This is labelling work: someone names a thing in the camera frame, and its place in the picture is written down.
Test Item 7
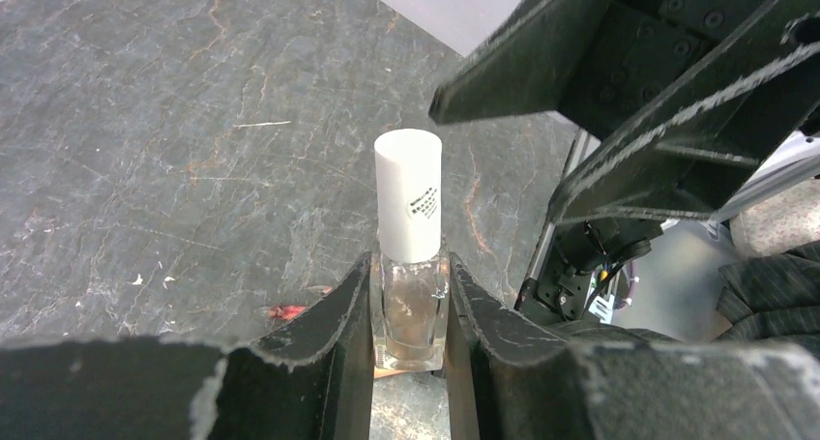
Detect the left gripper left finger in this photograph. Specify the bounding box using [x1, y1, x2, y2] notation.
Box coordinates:
[1, 253, 374, 439]

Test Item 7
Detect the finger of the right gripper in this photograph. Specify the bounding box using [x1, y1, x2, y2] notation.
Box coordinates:
[428, 0, 614, 125]

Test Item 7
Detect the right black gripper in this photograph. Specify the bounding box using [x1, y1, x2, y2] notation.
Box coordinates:
[547, 0, 819, 224]

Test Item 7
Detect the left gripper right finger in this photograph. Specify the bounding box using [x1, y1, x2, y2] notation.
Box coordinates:
[446, 254, 819, 439]

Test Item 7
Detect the clear nail polish bottle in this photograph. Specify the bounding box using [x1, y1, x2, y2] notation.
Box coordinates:
[369, 129, 450, 372]

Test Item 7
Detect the black pinstripe sleeve forearm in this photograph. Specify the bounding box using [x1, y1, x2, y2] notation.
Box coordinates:
[714, 241, 819, 358]

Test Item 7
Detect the mannequin hand with red nails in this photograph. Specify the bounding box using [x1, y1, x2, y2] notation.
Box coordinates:
[259, 285, 411, 381]

